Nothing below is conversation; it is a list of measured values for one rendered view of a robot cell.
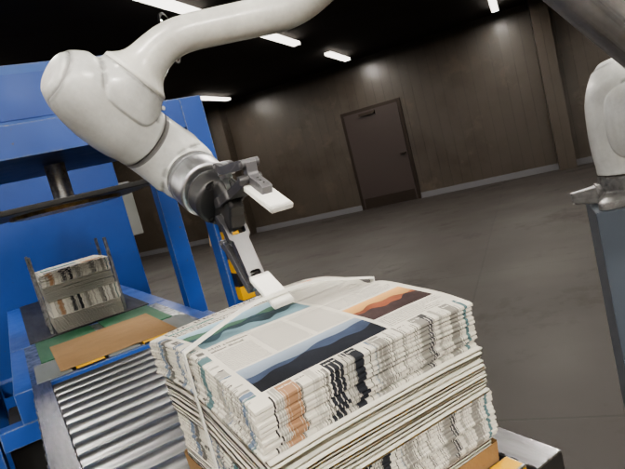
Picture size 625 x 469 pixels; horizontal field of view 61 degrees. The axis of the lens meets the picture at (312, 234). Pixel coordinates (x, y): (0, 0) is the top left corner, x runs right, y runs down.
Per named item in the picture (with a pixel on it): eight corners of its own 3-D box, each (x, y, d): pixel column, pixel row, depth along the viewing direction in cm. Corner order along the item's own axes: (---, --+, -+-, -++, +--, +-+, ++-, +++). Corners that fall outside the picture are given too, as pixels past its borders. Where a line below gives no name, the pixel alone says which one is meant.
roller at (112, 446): (296, 383, 121) (290, 363, 121) (81, 488, 98) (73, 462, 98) (285, 379, 125) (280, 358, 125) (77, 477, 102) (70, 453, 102)
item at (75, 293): (126, 310, 239) (109, 254, 236) (56, 334, 225) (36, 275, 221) (111, 302, 272) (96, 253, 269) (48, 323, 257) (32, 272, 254)
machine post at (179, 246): (248, 448, 254) (157, 127, 235) (232, 456, 250) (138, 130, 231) (241, 441, 262) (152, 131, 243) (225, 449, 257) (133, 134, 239)
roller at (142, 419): (283, 377, 127) (277, 357, 126) (76, 475, 104) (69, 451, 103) (273, 372, 131) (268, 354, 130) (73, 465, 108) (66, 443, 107)
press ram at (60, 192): (76, 197, 191) (65, 161, 190) (56, 202, 188) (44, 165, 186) (74, 199, 197) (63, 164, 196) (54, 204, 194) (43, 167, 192)
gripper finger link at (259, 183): (252, 177, 68) (251, 155, 67) (272, 192, 65) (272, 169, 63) (242, 180, 67) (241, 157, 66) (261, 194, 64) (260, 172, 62)
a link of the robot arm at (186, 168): (222, 196, 89) (239, 210, 85) (170, 210, 85) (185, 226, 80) (219, 145, 84) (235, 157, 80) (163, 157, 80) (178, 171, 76)
